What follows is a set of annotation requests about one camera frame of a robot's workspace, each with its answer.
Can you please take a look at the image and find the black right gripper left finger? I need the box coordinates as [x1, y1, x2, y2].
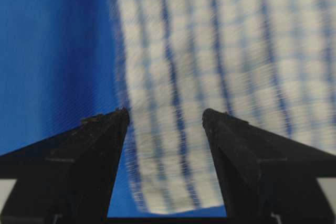
[1, 108, 130, 223]

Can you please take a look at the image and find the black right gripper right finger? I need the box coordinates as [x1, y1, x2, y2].
[202, 109, 335, 223]

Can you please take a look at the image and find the white blue-striped towel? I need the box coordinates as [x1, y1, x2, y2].
[108, 0, 335, 215]

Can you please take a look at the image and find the blue table cloth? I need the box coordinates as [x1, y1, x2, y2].
[1, 0, 226, 217]

